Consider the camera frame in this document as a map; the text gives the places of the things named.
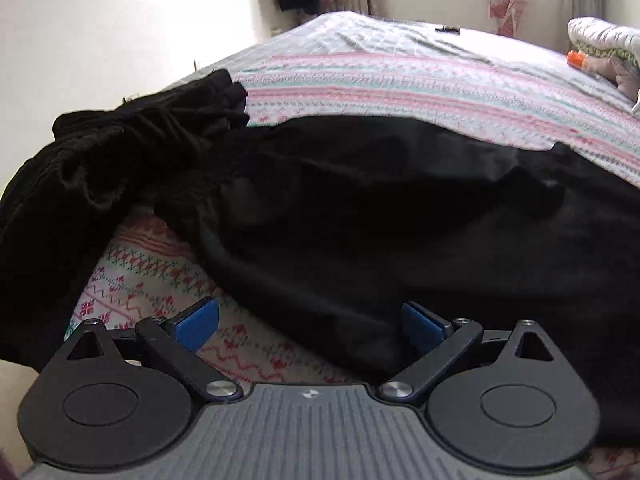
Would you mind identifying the white folded quilt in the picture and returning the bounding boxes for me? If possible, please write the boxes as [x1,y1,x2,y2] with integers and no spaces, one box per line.
[567,16,640,53]

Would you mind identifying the black crumpled garment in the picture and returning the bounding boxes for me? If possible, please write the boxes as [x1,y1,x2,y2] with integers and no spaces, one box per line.
[0,69,251,372]

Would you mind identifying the black pants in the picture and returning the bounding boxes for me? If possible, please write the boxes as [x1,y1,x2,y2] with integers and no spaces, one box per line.
[155,115,640,446]

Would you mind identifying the pink green patterned bed sheet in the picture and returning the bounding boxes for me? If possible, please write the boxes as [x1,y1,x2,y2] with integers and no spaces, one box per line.
[64,52,640,480]

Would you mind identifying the pink white hanging garment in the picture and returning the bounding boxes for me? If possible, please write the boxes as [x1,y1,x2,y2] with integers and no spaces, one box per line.
[487,0,536,37]

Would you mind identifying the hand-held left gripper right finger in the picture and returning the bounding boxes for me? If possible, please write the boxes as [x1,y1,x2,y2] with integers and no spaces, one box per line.
[377,301,556,404]

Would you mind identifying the green floral folded blanket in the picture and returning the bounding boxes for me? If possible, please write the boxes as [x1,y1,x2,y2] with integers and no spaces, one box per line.
[580,42,640,68]

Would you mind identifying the grey plaid bed sheet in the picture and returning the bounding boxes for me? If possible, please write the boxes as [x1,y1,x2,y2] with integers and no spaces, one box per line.
[235,10,640,111]

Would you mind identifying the pink folded cloth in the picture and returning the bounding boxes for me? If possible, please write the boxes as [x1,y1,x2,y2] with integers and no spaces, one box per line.
[585,56,640,103]

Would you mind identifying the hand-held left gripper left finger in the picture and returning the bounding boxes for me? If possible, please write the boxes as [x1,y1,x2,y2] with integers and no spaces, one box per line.
[66,297,241,404]

